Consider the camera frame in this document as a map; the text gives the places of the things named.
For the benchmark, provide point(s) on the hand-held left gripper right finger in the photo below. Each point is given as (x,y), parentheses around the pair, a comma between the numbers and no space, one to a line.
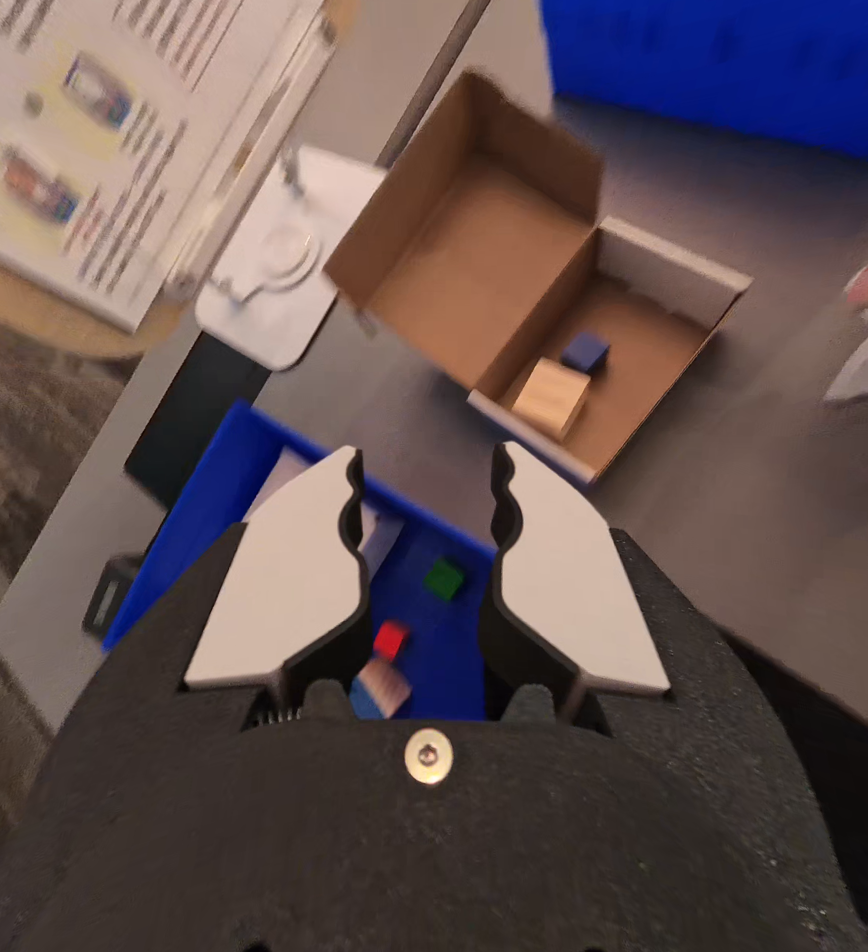
(582,595)

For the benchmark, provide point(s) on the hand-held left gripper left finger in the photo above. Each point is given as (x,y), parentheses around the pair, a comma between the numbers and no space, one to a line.
(277,587)

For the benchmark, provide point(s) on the red cube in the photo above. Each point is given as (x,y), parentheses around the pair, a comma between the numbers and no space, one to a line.
(390,639)

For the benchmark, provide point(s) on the blue plastic bin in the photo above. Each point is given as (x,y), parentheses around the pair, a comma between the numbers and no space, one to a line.
(738,67)
(434,654)

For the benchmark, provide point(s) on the light wooden cube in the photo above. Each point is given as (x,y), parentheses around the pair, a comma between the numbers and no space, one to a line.
(553,398)

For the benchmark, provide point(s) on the blue cube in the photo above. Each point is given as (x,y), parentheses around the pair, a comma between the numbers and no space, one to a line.
(585,353)

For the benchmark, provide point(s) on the white cardboard box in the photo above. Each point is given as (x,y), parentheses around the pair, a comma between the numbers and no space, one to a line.
(478,260)
(285,483)

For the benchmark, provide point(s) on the green cube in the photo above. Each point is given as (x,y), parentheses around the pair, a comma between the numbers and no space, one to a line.
(445,578)

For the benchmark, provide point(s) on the brown wooden cube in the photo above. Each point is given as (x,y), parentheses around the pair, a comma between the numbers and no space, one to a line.
(382,684)

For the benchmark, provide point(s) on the small black device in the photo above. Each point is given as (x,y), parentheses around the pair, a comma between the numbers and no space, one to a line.
(110,595)

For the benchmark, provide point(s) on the dark rectangular table panel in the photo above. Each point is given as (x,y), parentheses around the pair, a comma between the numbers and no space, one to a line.
(196,424)

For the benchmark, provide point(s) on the instruction sheet on stand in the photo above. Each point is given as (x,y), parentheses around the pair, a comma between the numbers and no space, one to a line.
(47,327)

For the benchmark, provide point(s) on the printed instruction sheet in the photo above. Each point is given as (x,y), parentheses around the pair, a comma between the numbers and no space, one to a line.
(69,149)

